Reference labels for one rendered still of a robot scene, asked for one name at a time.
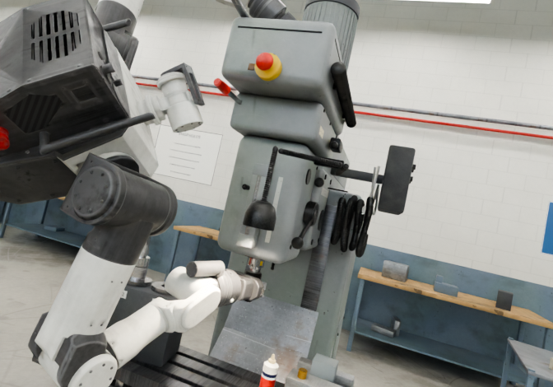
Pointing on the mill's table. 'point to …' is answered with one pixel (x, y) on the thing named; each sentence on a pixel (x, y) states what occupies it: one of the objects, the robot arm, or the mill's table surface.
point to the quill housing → (295, 212)
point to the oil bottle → (269, 373)
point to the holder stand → (155, 356)
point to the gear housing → (284, 121)
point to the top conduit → (343, 92)
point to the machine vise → (336, 375)
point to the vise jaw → (306, 380)
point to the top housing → (271, 88)
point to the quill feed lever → (306, 223)
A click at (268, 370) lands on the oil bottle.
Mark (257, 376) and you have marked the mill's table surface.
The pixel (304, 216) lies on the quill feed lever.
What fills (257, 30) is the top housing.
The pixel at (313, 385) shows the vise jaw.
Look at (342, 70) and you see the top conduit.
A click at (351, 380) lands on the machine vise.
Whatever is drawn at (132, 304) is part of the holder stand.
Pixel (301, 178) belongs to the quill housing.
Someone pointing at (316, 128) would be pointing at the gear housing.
